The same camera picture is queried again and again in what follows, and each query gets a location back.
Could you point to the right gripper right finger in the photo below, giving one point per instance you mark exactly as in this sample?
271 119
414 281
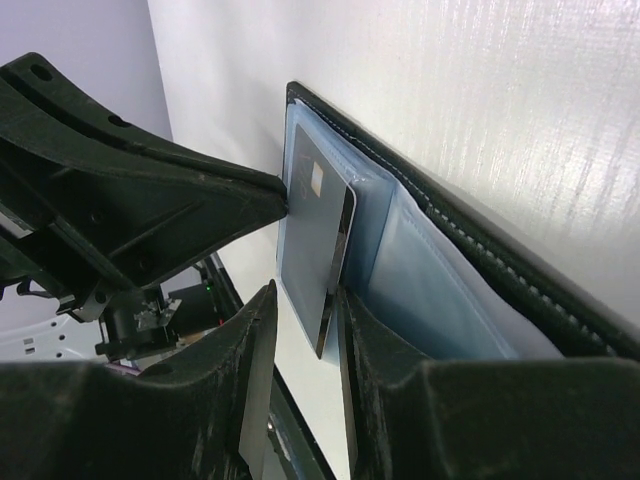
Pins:
412 417

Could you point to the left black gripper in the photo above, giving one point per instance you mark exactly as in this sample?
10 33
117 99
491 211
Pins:
100 212

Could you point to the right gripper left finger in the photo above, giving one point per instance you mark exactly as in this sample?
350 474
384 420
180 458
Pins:
200 414

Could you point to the black leather card holder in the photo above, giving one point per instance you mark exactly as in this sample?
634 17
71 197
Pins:
575 322

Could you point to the black credit card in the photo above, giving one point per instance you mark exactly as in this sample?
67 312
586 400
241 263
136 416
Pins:
315 235

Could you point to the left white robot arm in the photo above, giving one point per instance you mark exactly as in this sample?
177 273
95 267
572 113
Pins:
61 338

